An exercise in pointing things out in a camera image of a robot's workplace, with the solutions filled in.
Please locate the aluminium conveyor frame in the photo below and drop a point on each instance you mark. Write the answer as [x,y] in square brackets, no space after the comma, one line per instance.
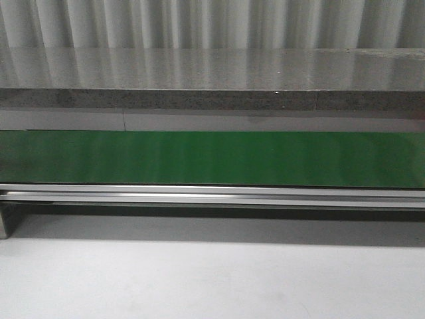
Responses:
[294,215]

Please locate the green conveyor belt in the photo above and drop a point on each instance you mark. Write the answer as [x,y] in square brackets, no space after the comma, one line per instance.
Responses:
[320,159]

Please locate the white pleated curtain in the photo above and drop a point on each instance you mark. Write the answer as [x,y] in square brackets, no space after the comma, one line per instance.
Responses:
[213,24]

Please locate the grey granite ledge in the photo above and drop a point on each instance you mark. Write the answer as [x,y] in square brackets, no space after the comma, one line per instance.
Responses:
[300,80]

